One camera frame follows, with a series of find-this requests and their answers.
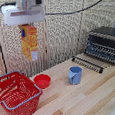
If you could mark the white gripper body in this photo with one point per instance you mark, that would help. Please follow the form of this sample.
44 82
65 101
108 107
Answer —
22 16

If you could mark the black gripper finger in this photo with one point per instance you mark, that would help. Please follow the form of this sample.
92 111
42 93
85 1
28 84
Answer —
31 24
21 27

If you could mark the mac and cheese carton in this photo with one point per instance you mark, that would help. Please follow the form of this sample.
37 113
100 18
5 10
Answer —
30 42

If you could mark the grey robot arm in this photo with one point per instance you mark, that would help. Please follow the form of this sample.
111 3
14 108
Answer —
28 2

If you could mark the red bowl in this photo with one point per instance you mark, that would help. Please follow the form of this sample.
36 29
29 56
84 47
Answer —
42 80

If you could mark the blue mug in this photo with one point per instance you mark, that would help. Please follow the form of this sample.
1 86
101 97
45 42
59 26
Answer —
75 75

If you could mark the red shopping basket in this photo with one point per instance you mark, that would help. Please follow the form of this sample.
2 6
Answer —
17 96

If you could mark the black oven rack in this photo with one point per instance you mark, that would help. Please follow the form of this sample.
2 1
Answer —
87 64

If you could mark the black toaster oven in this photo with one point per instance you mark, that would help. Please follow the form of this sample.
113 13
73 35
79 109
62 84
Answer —
104 44

